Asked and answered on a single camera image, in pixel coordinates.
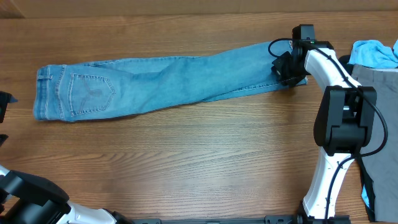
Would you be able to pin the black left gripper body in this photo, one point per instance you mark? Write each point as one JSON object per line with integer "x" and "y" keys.
{"x": 4, "y": 99}

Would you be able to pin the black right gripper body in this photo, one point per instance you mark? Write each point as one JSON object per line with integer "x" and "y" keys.
{"x": 283, "y": 69}

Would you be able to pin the light blue denim jeans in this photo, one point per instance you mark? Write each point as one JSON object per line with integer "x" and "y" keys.
{"x": 127, "y": 86}

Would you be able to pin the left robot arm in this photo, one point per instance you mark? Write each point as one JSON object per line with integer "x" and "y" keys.
{"x": 40, "y": 201}

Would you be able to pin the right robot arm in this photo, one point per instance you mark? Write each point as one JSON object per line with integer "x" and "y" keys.
{"x": 343, "y": 125}

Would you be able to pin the light blue cloth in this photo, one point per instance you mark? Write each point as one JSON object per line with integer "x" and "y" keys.
{"x": 373, "y": 54}

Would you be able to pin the black garment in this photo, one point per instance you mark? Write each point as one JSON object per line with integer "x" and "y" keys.
{"x": 367, "y": 193}

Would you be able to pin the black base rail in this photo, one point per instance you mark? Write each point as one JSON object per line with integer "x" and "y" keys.
{"x": 211, "y": 221}

